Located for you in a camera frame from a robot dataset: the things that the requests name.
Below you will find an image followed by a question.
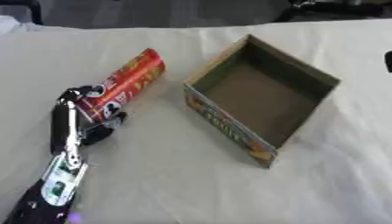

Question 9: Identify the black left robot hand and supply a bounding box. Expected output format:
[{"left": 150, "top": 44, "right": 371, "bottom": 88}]
[{"left": 49, "top": 84, "right": 129, "bottom": 156}]

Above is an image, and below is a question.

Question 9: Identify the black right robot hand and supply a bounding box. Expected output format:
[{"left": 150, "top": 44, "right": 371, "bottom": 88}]
[{"left": 382, "top": 50, "right": 392, "bottom": 74}]

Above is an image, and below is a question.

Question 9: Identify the red cylindrical can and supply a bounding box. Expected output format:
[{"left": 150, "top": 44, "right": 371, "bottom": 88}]
[{"left": 74, "top": 47, "right": 167, "bottom": 123}]

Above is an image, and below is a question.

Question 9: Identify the open cardboard box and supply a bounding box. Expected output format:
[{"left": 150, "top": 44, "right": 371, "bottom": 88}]
[{"left": 182, "top": 33, "right": 342, "bottom": 170}]

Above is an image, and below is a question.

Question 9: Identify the dark furniture base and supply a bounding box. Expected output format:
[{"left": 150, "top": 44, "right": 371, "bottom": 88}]
[{"left": 274, "top": 0, "right": 392, "bottom": 23}]

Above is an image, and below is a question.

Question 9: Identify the black chair leg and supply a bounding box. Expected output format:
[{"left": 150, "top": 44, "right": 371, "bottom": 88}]
[{"left": 0, "top": 0, "right": 45, "bottom": 25}]

